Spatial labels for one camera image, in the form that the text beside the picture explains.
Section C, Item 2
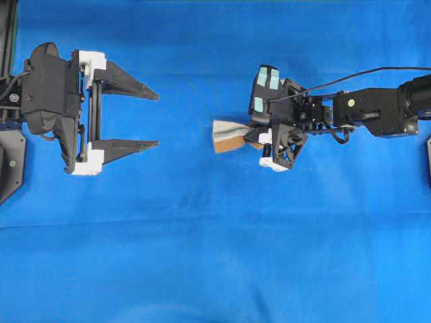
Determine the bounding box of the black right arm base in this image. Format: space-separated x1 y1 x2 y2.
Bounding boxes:
426 137 431 183

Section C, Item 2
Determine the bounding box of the blue table cloth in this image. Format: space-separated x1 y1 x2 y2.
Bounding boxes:
1 1 430 322

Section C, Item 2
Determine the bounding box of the black wrist camera gripper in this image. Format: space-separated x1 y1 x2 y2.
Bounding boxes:
248 65 286 115
22 42 67 135

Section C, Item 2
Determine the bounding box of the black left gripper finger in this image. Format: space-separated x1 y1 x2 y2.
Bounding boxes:
94 61 159 100
92 139 159 165

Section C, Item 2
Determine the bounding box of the black wrist camera right gripper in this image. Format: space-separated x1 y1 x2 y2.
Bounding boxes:
248 65 286 115

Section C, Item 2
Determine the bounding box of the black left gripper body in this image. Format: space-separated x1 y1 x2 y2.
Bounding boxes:
53 50 106 176

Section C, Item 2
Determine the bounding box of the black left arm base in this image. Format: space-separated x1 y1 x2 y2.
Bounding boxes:
1 1 26 203

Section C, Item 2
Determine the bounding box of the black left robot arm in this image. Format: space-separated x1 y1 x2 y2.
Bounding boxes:
1 42 158 176

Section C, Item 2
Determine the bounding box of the white and brown sponge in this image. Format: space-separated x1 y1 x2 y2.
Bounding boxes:
212 120 263 153

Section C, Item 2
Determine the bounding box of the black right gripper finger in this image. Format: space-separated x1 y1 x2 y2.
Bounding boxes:
248 113 271 127
244 127 273 150

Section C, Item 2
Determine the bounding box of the black wrist camera left gripper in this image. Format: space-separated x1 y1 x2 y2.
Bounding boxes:
22 42 67 135

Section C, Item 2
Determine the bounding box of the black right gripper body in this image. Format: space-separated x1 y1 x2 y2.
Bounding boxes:
259 79 333 172

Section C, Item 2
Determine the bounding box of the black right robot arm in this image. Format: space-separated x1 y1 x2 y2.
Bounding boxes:
245 73 430 172

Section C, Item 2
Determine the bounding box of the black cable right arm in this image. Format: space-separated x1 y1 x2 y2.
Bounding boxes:
265 66 431 103

